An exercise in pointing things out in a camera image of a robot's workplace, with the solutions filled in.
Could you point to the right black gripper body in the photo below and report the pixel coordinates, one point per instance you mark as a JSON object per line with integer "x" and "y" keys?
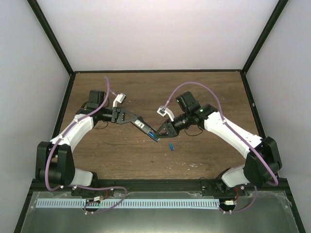
{"x": 176, "y": 130}

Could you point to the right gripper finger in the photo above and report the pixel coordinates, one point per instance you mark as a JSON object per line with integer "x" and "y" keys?
{"x": 162, "y": 129}
{"x": 160, "y": 136}

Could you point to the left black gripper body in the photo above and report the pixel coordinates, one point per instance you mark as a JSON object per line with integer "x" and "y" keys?
{"x": 115, "y": 116}

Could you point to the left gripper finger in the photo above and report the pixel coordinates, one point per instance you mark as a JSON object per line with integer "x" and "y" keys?
{"x": 129, "y": 114}
{"x": 130, "y": 120}

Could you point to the blue battery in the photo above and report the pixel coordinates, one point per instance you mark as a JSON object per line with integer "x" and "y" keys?
{"x": 171, "y": 147}
{"x": 151, "y": 134}

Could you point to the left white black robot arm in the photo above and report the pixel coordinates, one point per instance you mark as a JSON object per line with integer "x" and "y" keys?
{"x": 54, "y": 159}

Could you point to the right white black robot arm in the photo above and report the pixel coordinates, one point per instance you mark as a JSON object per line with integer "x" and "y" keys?
{"x": 262, "y": 159}

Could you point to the clear plastic sheet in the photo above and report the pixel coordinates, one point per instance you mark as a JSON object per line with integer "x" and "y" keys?
{"x": 261, "y": 212}

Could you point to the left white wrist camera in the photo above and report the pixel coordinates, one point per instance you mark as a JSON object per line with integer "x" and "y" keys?
{"x": 119, "y": 99}

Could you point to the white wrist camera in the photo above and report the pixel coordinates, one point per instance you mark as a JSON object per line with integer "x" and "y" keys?
{"x": 165, "y": 112}
{"x": 119, "y": 99}

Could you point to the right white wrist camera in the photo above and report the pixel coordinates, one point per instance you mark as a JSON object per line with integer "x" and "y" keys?
{"x": 165, "y": 112}

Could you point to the black aluminium frame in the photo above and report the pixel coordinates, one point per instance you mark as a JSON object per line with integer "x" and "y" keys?
{"x": 165, "y": 185}

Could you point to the light blue slotted cable duct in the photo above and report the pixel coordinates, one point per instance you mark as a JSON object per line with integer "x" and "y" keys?
{"x": 131, "y": 203}

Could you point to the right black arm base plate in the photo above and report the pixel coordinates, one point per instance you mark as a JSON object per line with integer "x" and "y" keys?
{"x": 214, "y": 191}

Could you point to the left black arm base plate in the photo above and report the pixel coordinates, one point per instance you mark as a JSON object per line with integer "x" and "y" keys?
{"x": 92, "y": 192}

